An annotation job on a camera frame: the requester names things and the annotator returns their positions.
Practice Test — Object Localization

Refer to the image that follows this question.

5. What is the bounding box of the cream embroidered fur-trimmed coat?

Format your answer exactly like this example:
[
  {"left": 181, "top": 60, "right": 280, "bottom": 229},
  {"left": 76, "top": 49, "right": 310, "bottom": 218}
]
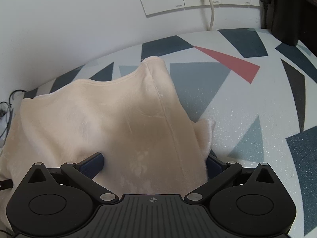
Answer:
[{"left": 0, "top": 56, "right": 216, "bottom": 231}]

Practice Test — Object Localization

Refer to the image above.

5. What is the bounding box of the black speaker box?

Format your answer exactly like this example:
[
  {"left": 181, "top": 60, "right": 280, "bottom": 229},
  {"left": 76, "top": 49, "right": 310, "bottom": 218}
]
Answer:
[{"left": 260, "top": 0, "right": 305, "bottom": 46}]

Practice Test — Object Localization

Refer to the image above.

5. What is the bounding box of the black cable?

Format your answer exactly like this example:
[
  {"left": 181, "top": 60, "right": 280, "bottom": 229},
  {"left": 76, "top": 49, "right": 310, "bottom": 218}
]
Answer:
[{"left": 0, "top": 89, "right": 27, "bottom": 142}]

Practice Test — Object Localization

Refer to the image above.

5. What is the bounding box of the white plugged cable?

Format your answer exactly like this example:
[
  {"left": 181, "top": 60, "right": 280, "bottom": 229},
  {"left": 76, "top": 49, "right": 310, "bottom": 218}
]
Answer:
[{"left": 197, "top": 0, "right": 215, "bottom": 31}]

